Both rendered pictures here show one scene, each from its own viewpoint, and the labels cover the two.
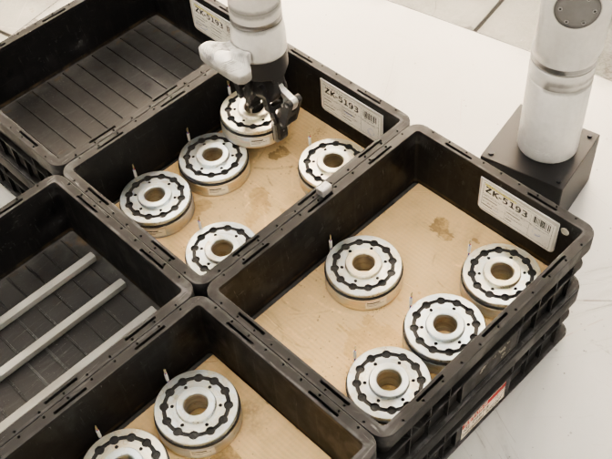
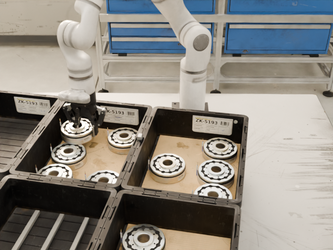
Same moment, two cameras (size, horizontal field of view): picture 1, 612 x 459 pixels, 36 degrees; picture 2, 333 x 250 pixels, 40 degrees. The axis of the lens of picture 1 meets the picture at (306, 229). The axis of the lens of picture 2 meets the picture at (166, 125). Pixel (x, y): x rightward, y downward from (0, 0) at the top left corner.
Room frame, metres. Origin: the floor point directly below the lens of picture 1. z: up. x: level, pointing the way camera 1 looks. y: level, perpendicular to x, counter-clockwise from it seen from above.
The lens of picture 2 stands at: (-0.05, 0.56, 1.68)
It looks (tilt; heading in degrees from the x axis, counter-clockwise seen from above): 34 degrees down; 322
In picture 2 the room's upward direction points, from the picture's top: straight up
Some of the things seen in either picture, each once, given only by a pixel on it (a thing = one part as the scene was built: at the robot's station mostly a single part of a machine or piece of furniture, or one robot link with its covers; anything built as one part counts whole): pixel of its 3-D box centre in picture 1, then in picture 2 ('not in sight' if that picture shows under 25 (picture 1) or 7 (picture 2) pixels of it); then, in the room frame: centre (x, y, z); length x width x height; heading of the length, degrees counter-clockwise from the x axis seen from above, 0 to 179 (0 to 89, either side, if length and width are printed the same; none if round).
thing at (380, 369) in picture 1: (389, 381); (212, 195); (0.59, -0.08, 0.86); 0.05 x 0.05 x 0.01
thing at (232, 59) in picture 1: (247, 35); (79, 84); (1.01, 0.06, 1.06); 0.11 x 0.09 x 0.06; 130
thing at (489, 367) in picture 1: (401, 290); (190, 165); (0.71, -0.11, 0.87); 0.40 x 0.30 x 0.11; 131
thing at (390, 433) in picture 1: (402, 265); (191, 151); (0.71, -0.11, 0.92); 0.40 x 0.30 x 0.02; 131
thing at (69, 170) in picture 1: (239, 150); (88, 139); (0.94, 0.08, 0.92); 0.40 x 0.30 x 0.02; 131
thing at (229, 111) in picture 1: (254, 109); (77, 127); (1.05, 0.06, 0.89); 0.10 x 0.10 x 0.01
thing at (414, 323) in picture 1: (444, 327); (216, 171); (0.66, -0.16, 0.86); 0.10 x 0.10 x 0.01
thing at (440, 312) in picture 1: (444, 325); (216, 169); (0.66, -0.16, 0.86); 0.05 x 0.05 x 0.01
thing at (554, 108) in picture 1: (555, 100); (192, 90); (1.02, -0.38, 0.89); 0.09 x 0.09 x 0.17; 51
